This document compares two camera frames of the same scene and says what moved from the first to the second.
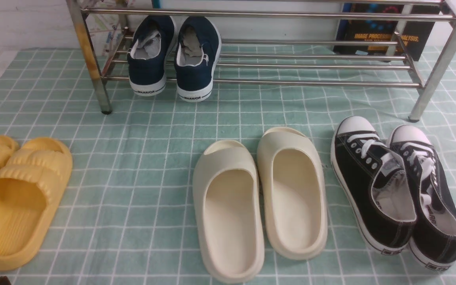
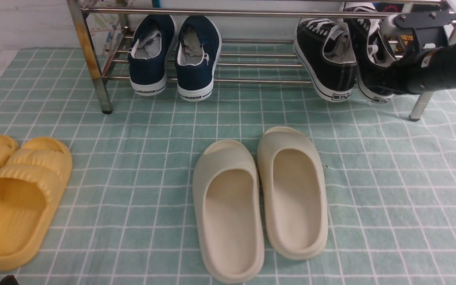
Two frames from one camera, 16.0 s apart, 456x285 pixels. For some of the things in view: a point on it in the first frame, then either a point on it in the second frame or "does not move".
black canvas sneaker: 439,236 → 380,75
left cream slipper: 228,199 does not move
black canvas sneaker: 375,184 → 327,50
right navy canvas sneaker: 197,51 does not move
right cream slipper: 291,170 does not move
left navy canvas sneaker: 148,53 does not move
